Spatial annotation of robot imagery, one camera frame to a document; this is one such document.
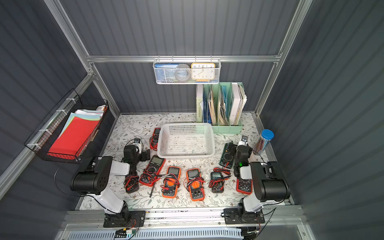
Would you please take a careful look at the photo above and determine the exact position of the dark green multimeter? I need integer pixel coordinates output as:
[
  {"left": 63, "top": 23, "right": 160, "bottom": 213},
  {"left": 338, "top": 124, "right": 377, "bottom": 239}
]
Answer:
[{"left": 219, "top": 141, "right": 237, "bottom": 169}]

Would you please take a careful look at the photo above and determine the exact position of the red ANENG multimeter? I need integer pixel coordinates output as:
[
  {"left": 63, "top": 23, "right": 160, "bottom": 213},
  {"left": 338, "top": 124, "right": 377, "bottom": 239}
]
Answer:
[{"left": 139, "top": 155, "right": 165, "bottom": 187}]

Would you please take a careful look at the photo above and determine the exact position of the small black multimeter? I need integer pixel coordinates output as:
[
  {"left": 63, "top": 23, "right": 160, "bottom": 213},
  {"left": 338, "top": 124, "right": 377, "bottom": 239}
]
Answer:
[
  {"left": 209, "top": 172, "right": 231, "bottom": 194},
  {"left": 124, "top": 172, "right": 139, "bottom": 194}
]

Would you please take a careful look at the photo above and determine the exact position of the white plastic basket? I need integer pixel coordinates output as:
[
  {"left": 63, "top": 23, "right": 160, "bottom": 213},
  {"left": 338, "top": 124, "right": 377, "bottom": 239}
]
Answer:
[{"left": 157, "top": 123, "right": 215, "bottom": 159}]

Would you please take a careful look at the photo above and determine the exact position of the orange multimeter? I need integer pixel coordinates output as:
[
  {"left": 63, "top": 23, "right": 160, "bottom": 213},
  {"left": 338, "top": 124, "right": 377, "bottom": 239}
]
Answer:
[
  {"left": 161, "top": 166, "right": 181, "bottom": 199},
  {"left": 186, "top": 168, "right": 205, "bottom": 202}
]

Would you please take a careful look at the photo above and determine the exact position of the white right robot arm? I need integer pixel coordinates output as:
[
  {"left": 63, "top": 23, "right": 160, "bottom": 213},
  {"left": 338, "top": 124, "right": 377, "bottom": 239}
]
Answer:
[{"left": 234, "top": 145, "right": 291, "bottom": 218}]

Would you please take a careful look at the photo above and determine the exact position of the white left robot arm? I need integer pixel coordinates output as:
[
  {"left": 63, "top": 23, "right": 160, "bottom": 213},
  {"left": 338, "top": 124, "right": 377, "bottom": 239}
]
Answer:
[{"left": 70, "top": 146, "right": 150, "bottom": 228}]

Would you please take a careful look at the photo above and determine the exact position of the red multimeter behind basket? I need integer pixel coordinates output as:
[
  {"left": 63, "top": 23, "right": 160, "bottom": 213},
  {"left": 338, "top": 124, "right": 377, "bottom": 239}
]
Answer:
[{"left": 149, "top": 128, "right": 161, "bottom": 151}]

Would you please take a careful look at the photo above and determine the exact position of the red multimeter far right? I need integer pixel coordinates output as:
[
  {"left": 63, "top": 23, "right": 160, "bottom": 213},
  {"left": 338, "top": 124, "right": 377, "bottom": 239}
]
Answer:
[{"left": 236, "top": 178, "right": 253, "bottom": 195}]

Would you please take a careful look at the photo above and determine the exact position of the blue box in basket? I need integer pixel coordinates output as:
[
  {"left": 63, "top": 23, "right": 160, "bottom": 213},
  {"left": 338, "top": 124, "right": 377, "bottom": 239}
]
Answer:
[{"left": 154, "top": 63, "right": 179, "bottom": 84}]

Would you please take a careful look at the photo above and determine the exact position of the blue lid pencil tube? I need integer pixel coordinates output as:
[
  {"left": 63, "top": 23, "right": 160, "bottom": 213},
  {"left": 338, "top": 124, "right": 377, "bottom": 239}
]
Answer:
[{"left": 254, "top": 129, "right": 275, "bottom": 154}]

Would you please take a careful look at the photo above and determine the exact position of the green file organizer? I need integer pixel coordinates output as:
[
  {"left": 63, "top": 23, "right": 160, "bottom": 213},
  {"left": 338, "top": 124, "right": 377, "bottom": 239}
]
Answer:
[{"left": 196, "top": 82, "right": 248, "bottom": 134}]

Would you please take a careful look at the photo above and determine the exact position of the red paper folder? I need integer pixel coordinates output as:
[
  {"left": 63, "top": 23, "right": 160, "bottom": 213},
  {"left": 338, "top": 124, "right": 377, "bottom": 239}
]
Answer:
[{"left": 48, "top": 113, "right": 100, "bottom": 160}]

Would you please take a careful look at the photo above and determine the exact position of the orange alarm clock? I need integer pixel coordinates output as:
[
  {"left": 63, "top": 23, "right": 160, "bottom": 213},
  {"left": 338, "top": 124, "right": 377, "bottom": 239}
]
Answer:
[{"left": 191, "top": 63, "right": 216, "bottom": 82}]

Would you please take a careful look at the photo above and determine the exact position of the grey tape roll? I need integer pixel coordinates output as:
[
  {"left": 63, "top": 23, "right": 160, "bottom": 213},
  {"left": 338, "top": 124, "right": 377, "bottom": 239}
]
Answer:
[{"left": 174, "top": 64, "right": 191, "bottom": 82}]

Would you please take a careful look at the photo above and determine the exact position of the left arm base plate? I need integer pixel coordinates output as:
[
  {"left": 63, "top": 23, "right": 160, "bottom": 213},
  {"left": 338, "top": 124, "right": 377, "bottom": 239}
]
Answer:
[{"left": 103, "top": 211, "right": 146, "bottom": 228}]

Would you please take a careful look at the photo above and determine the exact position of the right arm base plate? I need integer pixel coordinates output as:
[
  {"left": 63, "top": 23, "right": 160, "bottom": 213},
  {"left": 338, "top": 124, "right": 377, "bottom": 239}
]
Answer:
[{"left": 221, "top": 208, "right": 265, "bottom": 225}]

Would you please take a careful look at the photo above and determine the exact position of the black wire wall basket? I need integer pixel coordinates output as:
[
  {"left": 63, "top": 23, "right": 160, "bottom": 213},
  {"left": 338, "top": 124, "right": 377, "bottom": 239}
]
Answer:
[{"left": 25, "top": 90, "right": 109, "bottom": 163}]

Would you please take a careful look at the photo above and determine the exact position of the white wire hanging basket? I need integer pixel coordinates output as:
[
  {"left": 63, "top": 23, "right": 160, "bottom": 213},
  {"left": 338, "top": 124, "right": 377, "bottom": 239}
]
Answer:
[{"left": 152, "top": 58, "right": 222, "bottom": 85}]

